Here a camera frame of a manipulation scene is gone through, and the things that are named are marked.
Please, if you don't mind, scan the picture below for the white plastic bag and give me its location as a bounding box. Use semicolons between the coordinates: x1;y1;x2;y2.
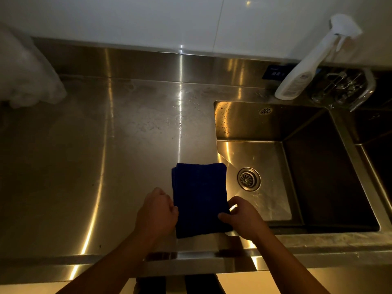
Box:
0;23;67;109

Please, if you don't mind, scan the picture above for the stainless steel sink basin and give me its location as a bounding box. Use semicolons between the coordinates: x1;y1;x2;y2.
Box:
213;100;381;234

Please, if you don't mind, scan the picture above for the person's right forearm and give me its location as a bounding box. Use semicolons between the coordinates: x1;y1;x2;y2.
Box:
251;227;330;294

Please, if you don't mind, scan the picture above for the white spray bottle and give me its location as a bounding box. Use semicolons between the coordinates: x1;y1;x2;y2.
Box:
274;13;363;101

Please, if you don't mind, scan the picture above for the person's left hand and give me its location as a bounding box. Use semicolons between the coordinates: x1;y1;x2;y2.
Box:
135;187;179;241

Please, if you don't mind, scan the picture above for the dark label sticker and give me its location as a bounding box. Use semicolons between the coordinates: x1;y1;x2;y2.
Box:
262;64;291;80

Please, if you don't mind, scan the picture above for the person's right hand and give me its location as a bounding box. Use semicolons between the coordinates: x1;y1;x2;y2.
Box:
218;196;270;241

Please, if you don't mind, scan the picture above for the round metal sink drain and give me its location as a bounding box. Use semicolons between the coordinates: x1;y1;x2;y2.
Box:
237;167;262;192

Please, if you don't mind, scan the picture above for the person's left forearm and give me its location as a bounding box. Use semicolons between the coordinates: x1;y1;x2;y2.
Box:
57;230;167;294

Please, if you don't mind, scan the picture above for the dark blue cloth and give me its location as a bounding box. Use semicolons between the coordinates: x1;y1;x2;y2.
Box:
171;163;234;239

